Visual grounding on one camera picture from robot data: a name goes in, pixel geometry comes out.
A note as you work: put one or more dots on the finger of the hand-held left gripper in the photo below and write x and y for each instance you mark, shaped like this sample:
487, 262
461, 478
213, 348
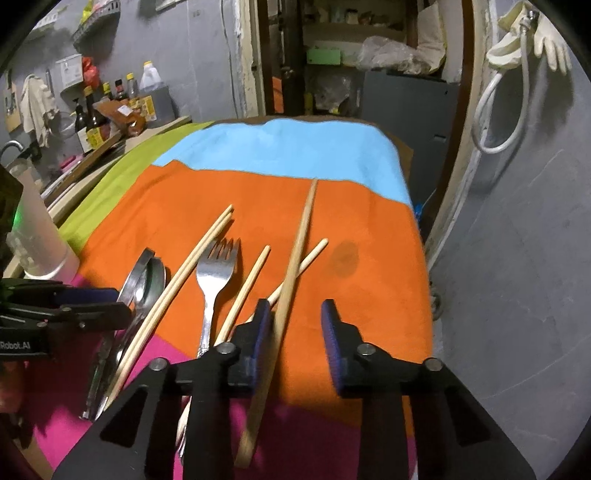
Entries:
92, 316
87, 295

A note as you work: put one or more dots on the cream rubber glove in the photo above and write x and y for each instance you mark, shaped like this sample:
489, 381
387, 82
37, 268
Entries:
551, 44
505, 46

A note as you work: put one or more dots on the clear plastic bag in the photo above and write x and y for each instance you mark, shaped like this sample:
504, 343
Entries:
388, 53

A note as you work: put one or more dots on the white wall container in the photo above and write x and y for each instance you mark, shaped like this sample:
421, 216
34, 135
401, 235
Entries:
69, 70

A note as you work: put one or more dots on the grey box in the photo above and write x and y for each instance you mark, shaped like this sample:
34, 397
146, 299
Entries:
162, 105

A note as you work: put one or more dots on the grey metal cabinet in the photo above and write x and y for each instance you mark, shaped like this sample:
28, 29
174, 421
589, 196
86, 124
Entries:
406, 106

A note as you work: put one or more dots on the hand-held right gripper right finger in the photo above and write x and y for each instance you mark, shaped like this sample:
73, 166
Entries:
329, 332

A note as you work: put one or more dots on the metal wall rack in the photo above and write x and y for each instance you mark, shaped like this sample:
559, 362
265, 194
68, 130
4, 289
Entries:
97, 23

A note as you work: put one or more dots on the white plastic cup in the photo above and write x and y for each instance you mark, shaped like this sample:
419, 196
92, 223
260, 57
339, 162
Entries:
41, 230

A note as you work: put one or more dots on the red packet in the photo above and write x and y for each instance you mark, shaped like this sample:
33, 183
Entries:
91, 74

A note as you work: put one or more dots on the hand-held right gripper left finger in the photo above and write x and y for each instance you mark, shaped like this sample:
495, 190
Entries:
261, 323

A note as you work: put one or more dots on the colourful striped cloth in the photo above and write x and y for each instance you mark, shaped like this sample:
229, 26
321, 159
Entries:
369, 277

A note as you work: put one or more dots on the thick wooden chopstick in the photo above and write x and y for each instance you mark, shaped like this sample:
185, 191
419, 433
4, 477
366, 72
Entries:
295, 258

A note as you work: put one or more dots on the small dark sauce bottle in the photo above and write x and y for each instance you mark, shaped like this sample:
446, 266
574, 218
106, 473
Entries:
81, 127

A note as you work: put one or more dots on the clear plastic oil jug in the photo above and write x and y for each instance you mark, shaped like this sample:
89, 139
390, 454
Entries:
151, 78

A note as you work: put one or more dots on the large dark sauce bottle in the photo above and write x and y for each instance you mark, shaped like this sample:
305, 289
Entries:
94, 122

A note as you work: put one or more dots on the cream cloth sack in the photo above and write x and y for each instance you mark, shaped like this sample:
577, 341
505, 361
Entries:
433, 32

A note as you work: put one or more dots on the white perforated wall rail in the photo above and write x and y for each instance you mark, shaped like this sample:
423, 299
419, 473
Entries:
46, 19

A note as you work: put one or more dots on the thin wooden chopstick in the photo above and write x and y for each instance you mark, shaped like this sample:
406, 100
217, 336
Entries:
172, 279
182, 283
249, 284
310, 256

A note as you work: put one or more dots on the silver metal fork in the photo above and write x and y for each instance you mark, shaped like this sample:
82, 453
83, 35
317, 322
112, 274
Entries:
216, 272

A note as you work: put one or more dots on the hanging beige towel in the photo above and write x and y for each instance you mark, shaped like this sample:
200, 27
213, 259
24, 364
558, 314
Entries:
37, 106

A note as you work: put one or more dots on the yellow cap sauce bottle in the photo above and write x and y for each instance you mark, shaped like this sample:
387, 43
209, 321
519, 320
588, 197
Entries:
131, 86

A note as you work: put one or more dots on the green box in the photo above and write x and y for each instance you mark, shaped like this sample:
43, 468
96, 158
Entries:
325, 55

